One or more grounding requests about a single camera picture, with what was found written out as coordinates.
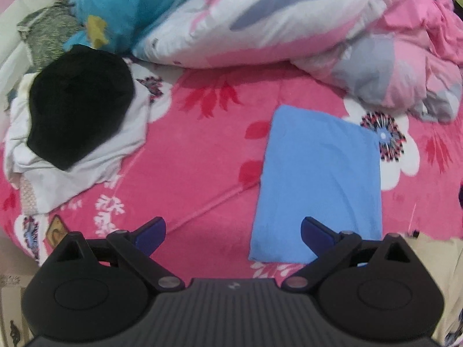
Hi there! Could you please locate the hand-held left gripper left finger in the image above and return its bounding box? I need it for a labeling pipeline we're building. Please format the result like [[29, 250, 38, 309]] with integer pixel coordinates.
[[54, 217, 183, 293]]

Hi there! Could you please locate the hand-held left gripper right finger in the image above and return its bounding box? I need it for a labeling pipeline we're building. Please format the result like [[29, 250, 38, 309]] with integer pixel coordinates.
[[281, 217, 413, 292]]

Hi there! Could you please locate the light blue t-shirt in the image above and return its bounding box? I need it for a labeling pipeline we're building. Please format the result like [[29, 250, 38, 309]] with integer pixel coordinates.
[[248, 105, 384, 264]]

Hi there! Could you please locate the white garment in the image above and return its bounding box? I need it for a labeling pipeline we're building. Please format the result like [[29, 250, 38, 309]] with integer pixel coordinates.
[[3, 74, 150, 214]]

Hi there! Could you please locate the pink floral blanket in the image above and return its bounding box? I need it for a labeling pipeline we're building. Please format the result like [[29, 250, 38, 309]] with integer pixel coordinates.
[[0, 54, 463, 279]]

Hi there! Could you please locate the beige cloth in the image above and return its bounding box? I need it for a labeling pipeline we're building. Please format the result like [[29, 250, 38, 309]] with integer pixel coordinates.
[[398, 229, 463, 347]]

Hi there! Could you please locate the black garment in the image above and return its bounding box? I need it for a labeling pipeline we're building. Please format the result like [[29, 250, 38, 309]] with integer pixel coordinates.
[[28, 43, 135, 171]]

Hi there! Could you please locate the white and pink quilt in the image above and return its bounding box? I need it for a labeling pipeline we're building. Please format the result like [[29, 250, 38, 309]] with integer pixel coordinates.
[[132, 0, 463, 123]]

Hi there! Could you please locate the grey patterned cloth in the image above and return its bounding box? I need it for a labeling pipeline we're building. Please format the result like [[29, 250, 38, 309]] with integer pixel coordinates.
[[16, 0, 85, 67]]

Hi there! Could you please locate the turquoise dotted pillow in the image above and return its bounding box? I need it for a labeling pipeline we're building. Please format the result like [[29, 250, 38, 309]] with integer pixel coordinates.
[[63, 0, 207, 53]]

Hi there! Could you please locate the white and pink headboard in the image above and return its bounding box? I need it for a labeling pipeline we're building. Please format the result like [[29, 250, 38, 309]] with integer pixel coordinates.
[[0, 0, 33, 93]]

